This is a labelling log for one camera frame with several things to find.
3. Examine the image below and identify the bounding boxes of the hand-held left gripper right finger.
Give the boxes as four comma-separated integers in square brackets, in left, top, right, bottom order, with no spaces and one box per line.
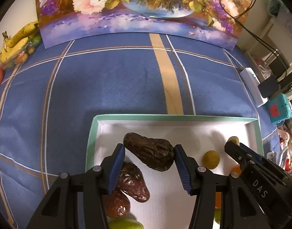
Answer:
[174,144,271,229]

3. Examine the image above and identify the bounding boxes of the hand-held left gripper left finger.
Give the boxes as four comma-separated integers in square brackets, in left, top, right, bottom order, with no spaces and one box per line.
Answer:
[26,144,126,229]

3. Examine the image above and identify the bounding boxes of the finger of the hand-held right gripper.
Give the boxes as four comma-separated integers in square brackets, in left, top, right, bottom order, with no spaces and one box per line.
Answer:
[240,143,292,186]
[224,141,250,172]

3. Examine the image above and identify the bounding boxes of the small yellow round fruit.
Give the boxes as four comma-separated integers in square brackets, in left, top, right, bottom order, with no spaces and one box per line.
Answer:
[226,136,240,146]
[203,150,220,170]

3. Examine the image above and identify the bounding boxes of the dark wrinkled avocado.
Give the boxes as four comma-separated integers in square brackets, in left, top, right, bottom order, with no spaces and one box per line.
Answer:
[123,132,175,172]

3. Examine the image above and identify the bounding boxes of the large orange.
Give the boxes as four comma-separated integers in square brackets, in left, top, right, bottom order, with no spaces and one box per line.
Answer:
[215,192,223,209]

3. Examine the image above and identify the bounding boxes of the white tray with green rim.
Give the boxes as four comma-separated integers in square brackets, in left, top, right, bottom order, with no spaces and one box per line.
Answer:
[85,114,264,229]

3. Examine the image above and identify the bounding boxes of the glossy dark brown fruit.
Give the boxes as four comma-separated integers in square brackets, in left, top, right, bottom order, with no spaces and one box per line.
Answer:
[116,161,150,203]

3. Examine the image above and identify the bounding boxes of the reddish brown wrinkled fruit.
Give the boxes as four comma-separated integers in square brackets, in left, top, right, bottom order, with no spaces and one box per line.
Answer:
[102,188,131,218]

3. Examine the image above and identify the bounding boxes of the colourful clutter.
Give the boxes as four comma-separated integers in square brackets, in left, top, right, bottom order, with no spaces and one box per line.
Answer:
[277,119,292,172]

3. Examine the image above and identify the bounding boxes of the teal box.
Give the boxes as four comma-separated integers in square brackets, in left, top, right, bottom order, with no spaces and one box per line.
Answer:
[266,93,292,124]

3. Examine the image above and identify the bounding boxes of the black power adapter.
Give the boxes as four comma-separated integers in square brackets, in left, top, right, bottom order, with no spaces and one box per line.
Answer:
[258,75,281,98]

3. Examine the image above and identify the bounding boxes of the white power strip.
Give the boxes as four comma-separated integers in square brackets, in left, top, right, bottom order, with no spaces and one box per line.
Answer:
[240,67,268,107]

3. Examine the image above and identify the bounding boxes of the blue checked tablecloth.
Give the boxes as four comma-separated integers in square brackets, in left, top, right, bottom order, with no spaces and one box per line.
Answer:
[0,32,280,229]

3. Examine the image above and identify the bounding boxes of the clear plastic fruit bag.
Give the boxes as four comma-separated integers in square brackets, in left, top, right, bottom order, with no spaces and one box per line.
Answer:
[0,27,43,70]

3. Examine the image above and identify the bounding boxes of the floral painting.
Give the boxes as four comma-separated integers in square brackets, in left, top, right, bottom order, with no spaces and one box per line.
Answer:
[35,0,256,51]

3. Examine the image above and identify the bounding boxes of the yellow banana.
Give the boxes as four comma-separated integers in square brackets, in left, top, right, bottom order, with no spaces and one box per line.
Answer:
[5,21,39,48]
[0,31,30,64]

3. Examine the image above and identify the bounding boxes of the black cable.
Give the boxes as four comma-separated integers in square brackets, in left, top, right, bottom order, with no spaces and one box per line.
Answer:
[241,0,286,79]
[219,0,289,77]

